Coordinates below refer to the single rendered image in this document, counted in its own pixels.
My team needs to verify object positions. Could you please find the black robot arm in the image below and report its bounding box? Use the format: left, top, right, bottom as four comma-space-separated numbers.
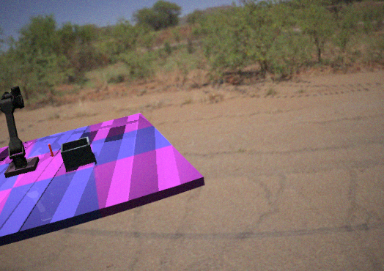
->
0, 86, 27, 170

